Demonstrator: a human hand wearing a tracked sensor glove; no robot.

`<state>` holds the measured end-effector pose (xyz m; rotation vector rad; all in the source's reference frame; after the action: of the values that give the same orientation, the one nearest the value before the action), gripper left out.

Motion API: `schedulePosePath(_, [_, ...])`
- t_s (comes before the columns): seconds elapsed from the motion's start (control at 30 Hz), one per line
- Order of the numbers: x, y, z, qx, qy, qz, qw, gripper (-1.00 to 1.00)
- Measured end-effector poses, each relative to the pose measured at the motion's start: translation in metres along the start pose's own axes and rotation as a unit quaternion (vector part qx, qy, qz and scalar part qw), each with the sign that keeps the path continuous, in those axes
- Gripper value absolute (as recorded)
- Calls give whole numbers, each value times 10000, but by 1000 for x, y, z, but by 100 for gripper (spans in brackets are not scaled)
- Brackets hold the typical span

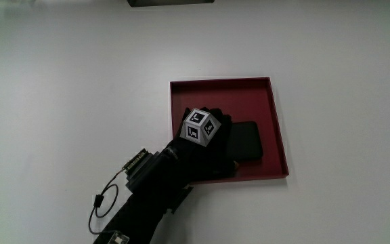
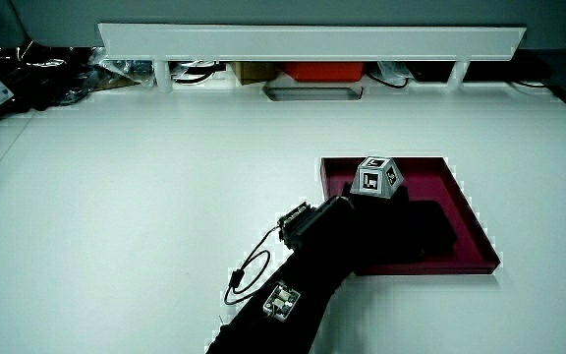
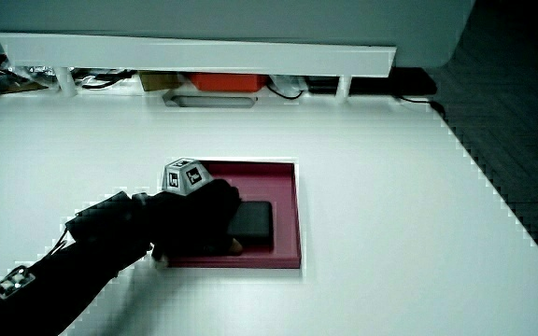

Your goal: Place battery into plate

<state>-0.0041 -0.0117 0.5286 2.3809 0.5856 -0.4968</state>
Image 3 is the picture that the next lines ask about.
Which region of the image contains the person's right hand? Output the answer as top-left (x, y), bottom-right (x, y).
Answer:
top-left (145, 157), bottom-right (245, 271)

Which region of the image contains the black battery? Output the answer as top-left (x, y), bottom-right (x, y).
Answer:
top-left (226, 200), bottom-right (276, 249)

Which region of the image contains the maroon square plate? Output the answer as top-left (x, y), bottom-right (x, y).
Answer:
top-left (165, 160), bottom-right (303, 271)

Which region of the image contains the person's right forearm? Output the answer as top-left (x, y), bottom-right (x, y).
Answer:
top-left (0, 189), bottom-right (156, 336)

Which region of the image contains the white forearm tracker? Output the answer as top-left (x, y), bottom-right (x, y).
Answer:
top-left (0, 265), bottom-right (36, 301)

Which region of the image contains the orange box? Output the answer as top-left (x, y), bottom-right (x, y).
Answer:
top-left (188, 72), bottom-right (270, 93)

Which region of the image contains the brown cardboard box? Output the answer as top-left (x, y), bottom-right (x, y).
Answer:
top-left (137, 70), bottom-right (184, 92)

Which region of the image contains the white desk shelf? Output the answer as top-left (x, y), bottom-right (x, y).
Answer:
top-left (0, 31), bottom-right (398, 100)

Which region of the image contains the grey back panel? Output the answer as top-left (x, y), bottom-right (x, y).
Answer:
top-left (0, 0), bottom-right (476, 69)

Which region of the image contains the silver foil bag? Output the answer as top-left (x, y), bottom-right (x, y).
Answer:
top-left (5, 64), bottom-right (60, 89)

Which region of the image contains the black box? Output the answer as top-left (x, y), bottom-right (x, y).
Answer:
top-left (304, 67), bottom-right (439, 97)

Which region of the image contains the black cable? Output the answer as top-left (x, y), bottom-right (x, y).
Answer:
top-left (75, 69), bottom-right (137, 91)
top-left (392, 94), bottom-right (447, 120)
top-left (266, 83), bottom-right (305, 101)

